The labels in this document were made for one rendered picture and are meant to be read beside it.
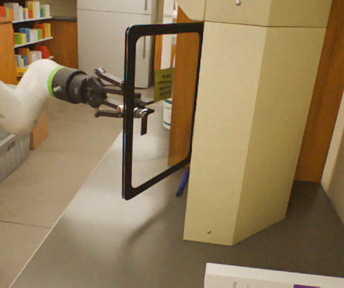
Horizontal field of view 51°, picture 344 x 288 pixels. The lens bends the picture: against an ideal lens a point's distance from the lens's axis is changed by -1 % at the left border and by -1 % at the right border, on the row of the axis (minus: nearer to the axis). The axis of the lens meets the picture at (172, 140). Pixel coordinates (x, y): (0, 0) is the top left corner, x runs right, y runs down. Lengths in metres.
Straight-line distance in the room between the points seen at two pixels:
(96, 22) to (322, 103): 5.00
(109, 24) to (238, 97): 5.17
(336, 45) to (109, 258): 0.79
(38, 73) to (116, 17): 4.74
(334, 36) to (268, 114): 0.41
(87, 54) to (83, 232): 5.21
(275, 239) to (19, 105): 0.73
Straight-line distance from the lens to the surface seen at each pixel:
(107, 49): 5.85
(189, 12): 0.67
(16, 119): 1.03
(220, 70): 0.68
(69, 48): 6.20
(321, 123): 1.14
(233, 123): 0.71
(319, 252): 0.90
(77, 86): 0.96
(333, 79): 1.11
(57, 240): 0.85
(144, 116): 0.79
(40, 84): 1.05
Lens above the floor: 1.45
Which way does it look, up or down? 22 degrees down
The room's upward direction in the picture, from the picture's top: 4 degrees clockwise
